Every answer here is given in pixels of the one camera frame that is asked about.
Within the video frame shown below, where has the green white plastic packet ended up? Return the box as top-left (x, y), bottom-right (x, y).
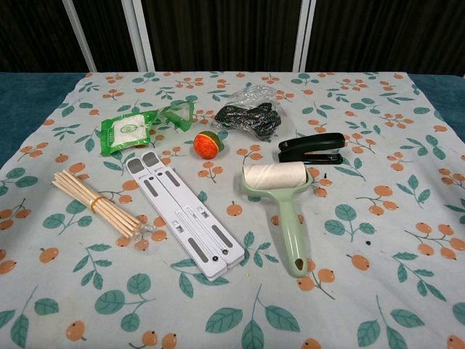
top-left (100, 100), bottom-right (197, 156)

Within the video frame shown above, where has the clear bag with black item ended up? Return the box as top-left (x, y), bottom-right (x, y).
top-left (214, 84), bottom-right (283, 143)

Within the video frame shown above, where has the orange green ball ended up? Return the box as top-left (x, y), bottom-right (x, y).
top-left (193, 129), bottom-right (223, 161)

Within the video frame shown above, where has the wooden stick bundle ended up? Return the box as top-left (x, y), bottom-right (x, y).
top-left (52, 169), bottom-right (157, 252)

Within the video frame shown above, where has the white double frame post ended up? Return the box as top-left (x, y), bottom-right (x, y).
top-left (121, 0), bottom-right (156, 73)

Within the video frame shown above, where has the green lint roller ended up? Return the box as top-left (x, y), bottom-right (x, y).
top-left (241, 161), bottom-right (314, 279)

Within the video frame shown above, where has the floral orange leaf tablecloth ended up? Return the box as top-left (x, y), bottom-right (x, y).
top-left (0, 71), bottom-right (465, 349)

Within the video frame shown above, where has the white folding laptop stand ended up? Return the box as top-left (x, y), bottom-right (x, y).
top-left (124, 151), bottom-right (246, 281)

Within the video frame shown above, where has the black stapler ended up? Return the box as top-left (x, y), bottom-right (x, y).
top-left (278, 132), bottom-right (346, 165)

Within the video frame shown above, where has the white slanted frame post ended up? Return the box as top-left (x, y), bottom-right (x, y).
top-left (60, 0), bottom-right (98, 73)

